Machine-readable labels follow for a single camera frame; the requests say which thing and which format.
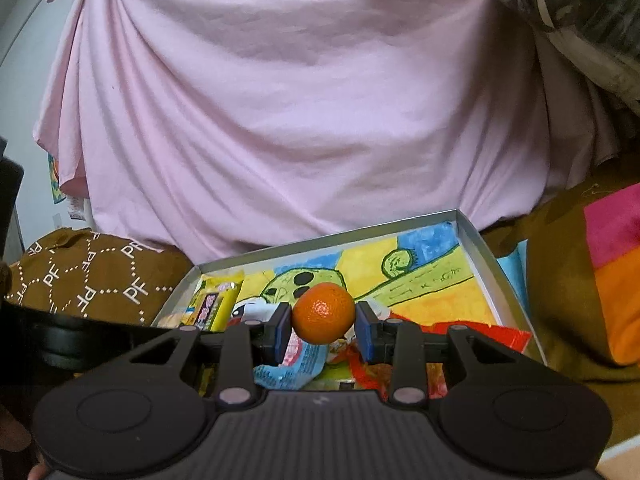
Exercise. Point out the orange mandarin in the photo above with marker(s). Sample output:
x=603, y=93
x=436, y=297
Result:
x=322, y=312

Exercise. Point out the red packet of tofu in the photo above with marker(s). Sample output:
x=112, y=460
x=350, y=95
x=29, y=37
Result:
x=495, y=337

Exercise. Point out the yellow snack packet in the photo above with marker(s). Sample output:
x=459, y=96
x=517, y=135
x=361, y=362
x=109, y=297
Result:
x=215, y=305

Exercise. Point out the person's left hand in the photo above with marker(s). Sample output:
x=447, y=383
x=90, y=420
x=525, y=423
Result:
x=12, y=432

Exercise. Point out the clear bag of clothes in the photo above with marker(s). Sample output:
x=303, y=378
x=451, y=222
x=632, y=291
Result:
x=575, y=10

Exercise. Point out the brown patterned blanket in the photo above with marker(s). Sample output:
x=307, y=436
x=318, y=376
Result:
x=100, y=280

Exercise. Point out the light blue snack packet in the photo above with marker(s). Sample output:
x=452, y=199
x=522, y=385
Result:
x=285, y=377

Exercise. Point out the pink hanging sheet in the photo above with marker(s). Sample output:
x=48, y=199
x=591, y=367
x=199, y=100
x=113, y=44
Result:
x=300, y=110

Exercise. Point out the grey tray with drawing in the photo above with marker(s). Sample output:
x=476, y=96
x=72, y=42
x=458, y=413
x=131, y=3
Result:
x=482, y=265

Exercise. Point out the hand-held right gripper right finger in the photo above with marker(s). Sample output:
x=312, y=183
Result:
x=364, y=335

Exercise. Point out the cartoon wall poster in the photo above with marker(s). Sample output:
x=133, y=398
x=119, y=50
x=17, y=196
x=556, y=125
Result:
x=56, y=180

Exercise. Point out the colourful printed blanket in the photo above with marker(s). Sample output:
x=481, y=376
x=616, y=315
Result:
x=615, y=260

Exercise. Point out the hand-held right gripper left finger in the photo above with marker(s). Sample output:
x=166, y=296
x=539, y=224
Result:
x=281, y=335

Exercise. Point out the grey wall frame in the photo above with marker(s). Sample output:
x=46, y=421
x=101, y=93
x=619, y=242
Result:
x=10, y=200

